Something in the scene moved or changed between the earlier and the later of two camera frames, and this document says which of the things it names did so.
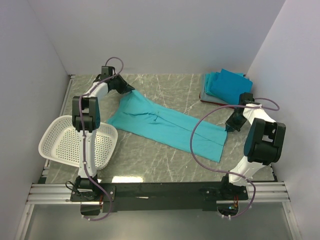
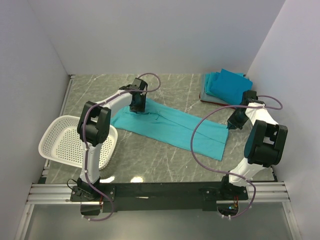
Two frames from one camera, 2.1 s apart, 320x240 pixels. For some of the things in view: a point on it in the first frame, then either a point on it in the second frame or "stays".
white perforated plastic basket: [60, 142] stays
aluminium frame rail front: [260, 192] stays
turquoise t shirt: [136, 112] stays
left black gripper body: [119, 85] -> [139, 107]
